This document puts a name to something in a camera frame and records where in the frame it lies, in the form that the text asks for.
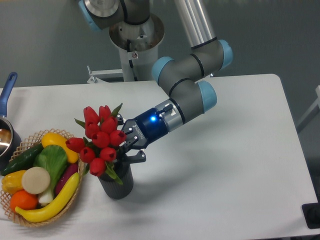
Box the blue handled saucepan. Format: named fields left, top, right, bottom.
left=0, top=72, right=22, bottom=171

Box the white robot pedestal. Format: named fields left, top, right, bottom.
left=86, top=13, right=166, bottom=84

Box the black device at table edge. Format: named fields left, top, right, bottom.
left=301, top=202, right=320, bottom=229

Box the purple sweet potato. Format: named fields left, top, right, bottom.
left=54, top=163, right=79, bottom=196

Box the yellow bell pepper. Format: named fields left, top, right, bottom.
left=1, top=170, right=26, bottom=195

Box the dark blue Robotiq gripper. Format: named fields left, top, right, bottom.
left=116, top=107, right=169, bottom=163

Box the beige round slice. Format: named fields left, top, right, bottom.
left=21, top=167, right=51, bottom=195

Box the red tulip bouquet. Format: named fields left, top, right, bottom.
left=66, top=104, right=127, bottom=179

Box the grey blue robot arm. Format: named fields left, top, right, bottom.
left=78, top=0, right=233, bottom=164

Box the dark grey ribbed vase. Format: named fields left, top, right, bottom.
left=98, top=161, right=134, bottom=200

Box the yellow squash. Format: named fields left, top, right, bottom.
left=41, top=132, right=79, bottom=164

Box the green bok choy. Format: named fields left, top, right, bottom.
left=33, top=145, right=68, bottom=207

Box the orange fruit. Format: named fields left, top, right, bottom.
left=10, top=190, right=38, bottom=212

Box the yellow banana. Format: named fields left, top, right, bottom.
left=15, top=172, right=80, bottom=223

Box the white frame at right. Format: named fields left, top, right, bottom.
left=296, top=85, right=320, bottom=134

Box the green cucumber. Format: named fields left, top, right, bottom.
left=0, top=144, right=44, bottom=176

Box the woven wicker basket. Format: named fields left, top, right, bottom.
left=0, top=129, right=86, bottom=227

